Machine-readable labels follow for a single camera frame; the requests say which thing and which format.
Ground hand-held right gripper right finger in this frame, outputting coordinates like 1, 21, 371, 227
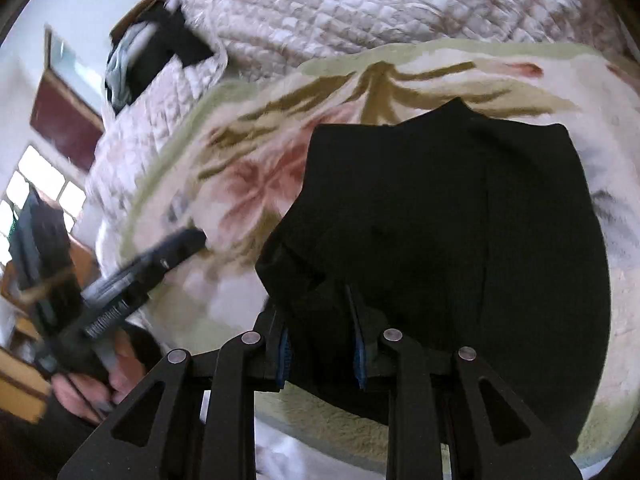
344, 284, 584, 480

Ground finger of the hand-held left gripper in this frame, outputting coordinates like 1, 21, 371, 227
165, 195, 194, 226
144, 226, 209, 292

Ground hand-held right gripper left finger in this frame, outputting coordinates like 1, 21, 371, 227
57, 310, 294, 480

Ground black pants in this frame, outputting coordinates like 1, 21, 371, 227
255, 97, 612, 457

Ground person's left forearm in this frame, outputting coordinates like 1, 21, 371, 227
0, 390, 102, 480

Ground person's left hand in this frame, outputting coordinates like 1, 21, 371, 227
50, 329, 162, 426

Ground white floral fleece blanket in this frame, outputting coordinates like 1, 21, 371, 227
120, 37, 640, 480

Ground wooden furniture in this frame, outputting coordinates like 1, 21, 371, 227
0, 239, 57, 422

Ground window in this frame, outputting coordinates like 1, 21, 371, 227
0, 144, 87, 267

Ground maroon door panel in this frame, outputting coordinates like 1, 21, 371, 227
29, 27, 107, 174

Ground grey cloth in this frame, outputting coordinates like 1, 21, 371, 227
103, 24, 152, 112

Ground dark cloth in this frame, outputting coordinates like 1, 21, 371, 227
129, 7, 214, 107

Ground beige quilted bedspread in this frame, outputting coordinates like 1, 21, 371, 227
85, 0, 627, 242

